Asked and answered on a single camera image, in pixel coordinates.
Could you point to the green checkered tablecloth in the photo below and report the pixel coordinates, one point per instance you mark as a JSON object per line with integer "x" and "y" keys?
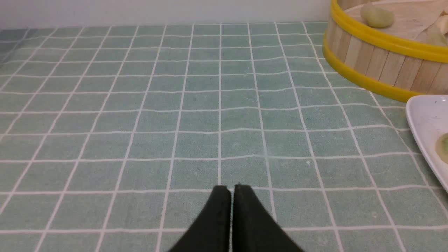
{"x": 113, "y": 137}

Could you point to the green dumpling on plate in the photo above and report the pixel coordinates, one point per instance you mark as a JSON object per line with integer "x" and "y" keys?
{"x": 441, "y": 147}

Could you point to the pale green steamed dumpling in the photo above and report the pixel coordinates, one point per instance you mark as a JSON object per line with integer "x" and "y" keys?
{"x": 376, "y": 17}

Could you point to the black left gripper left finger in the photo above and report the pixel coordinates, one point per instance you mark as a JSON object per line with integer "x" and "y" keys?
{"x": 210, "y": 231}

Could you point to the white ceramic plate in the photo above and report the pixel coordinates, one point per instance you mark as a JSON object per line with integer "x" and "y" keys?
{"x": 427, "y": 117}

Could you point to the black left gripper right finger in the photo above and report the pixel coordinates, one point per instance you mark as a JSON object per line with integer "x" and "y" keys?
{"x": 254, "y": 230}

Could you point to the bamboo steamer basket yellow rims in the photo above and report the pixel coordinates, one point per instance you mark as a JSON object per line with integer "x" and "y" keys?
{"x": 384, "y": 64}

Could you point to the cream steamer liner cloth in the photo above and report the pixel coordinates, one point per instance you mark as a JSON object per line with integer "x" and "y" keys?
{"x": 418, "y": 20}

